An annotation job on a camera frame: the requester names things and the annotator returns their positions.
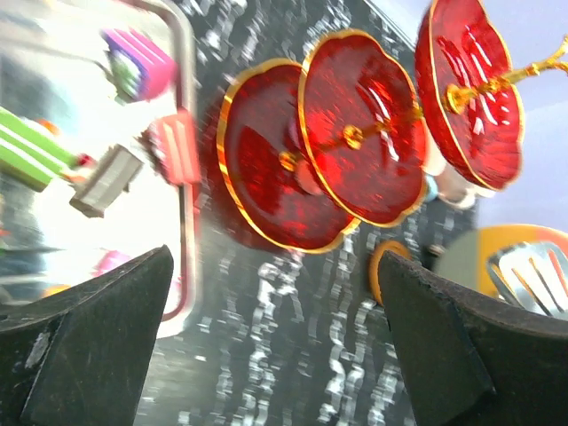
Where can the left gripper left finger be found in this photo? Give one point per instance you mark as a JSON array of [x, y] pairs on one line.
[[80, 357]]

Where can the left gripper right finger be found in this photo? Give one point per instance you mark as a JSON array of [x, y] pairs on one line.
[[469, 359]]

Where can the pink cake slice front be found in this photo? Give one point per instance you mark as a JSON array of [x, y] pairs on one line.
[[110, 261]]

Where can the stainless steel tray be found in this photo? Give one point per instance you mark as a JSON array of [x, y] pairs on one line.
[[55, 70]]

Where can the red pink cake slice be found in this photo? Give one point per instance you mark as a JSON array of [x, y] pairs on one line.
[[174, 145]]

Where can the pink cupcake with topping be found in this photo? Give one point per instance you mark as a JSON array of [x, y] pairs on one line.
[[305, 179]]

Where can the red three-tier dessert stand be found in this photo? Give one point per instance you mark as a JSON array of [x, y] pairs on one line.
[[362, 122]]

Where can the orange fish cookie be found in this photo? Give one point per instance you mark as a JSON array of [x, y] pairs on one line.
[[54, 289]]

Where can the large white cylinder container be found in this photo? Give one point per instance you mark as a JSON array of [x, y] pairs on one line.
[[473, 257]]

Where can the brown saucer near cups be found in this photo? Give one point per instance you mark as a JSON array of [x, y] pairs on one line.
[[377, 263]]

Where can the brown chocolate cake slice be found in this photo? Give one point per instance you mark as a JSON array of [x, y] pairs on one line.
[[108, 180]]

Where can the blue and white teacup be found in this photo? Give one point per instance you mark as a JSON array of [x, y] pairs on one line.
[[450, 187]]

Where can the green layered cake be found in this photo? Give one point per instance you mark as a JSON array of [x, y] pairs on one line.
[[34, 155]]

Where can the magenta cake slice back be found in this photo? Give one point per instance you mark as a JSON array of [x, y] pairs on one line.
[[141, 69]]

